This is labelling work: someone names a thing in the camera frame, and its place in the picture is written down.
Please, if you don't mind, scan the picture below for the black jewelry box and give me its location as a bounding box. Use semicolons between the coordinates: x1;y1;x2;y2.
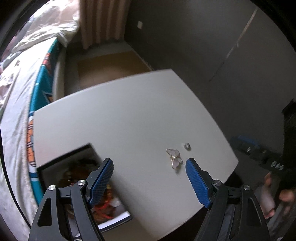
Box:
37;144;132;232

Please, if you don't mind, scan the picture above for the white butterfly brooch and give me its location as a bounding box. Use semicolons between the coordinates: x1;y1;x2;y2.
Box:
166;149;183;170

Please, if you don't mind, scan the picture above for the person's right hand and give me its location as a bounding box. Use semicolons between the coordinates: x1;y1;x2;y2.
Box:
259;172;295;219

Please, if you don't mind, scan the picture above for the white low table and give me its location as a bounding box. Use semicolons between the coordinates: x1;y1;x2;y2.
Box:
33;70;238;240

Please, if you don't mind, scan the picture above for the bed with teal sheet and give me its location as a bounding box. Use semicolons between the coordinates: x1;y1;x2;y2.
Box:
0;37;68;230

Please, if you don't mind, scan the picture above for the white fleece blanket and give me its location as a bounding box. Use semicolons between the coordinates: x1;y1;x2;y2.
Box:
0;39;55;227

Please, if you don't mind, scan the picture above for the pink curtain right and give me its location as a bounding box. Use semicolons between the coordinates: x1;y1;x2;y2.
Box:
79;0;131;49

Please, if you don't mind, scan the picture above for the white duvet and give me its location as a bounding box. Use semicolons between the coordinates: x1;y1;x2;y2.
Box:
11;1;80;53

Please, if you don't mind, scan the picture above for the white wall socket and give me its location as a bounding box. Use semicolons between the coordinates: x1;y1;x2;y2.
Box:
137;21;143;29

